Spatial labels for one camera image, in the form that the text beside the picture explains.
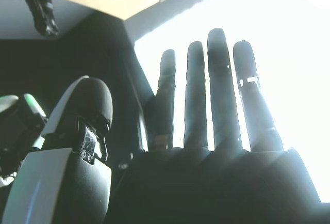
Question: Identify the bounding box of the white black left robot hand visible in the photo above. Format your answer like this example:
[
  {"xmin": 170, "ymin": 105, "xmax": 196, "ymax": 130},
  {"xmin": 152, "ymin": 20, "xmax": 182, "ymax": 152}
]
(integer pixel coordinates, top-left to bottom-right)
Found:
[{"xmin": 1, "ymin": 27, "xmax": 330, "ymax": 224}]

